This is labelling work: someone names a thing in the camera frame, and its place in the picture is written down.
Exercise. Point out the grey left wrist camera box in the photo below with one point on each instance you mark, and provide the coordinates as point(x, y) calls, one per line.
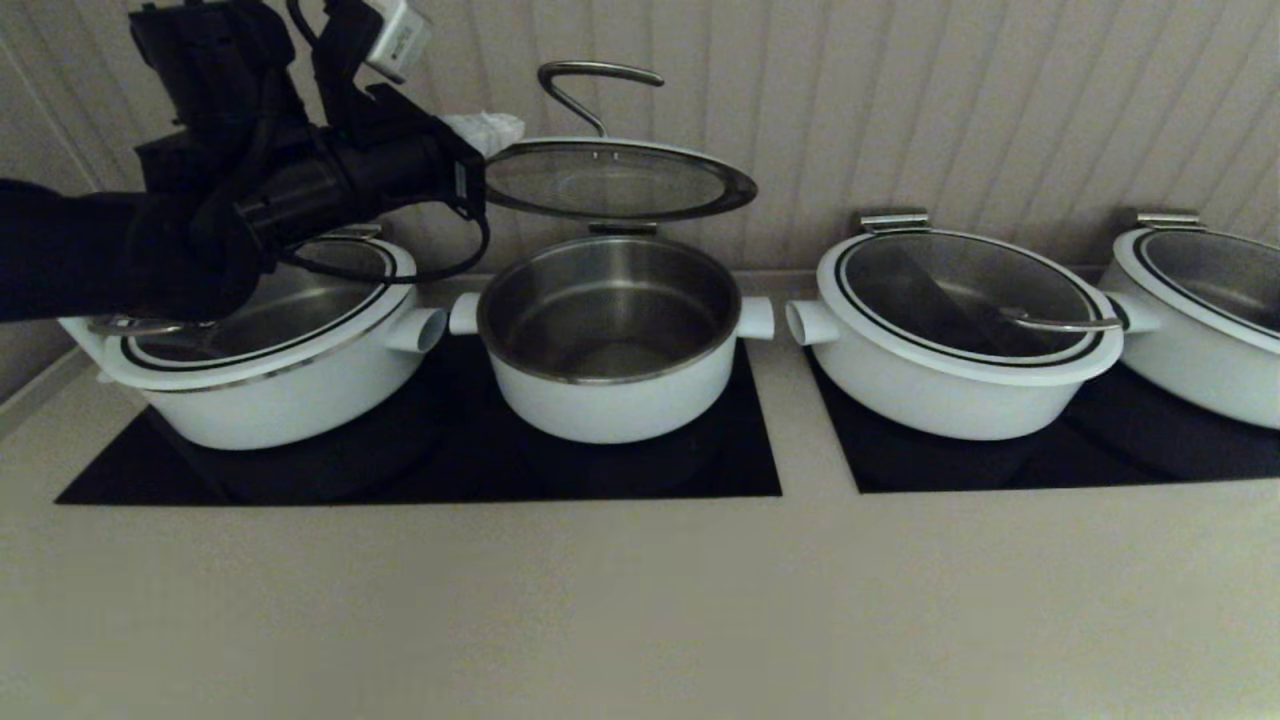
point(400, 38)

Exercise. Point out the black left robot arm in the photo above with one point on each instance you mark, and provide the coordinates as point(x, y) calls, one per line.
point(110, 230)

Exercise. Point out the white oval pot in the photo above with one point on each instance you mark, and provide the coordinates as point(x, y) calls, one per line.
point(300, 410)
point(930, 410)
point(1200, 385)

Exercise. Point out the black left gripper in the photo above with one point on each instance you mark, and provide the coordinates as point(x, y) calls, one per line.
point(390, 170)

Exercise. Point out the black glass cooktop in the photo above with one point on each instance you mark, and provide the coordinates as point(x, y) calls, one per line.
point(470, 470)
point(1100, 460)

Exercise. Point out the round glass lid white rim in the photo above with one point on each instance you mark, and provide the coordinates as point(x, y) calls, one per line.
point(620, 185)

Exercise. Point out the white round pot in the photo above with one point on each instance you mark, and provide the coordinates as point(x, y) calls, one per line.
point(610, 410)

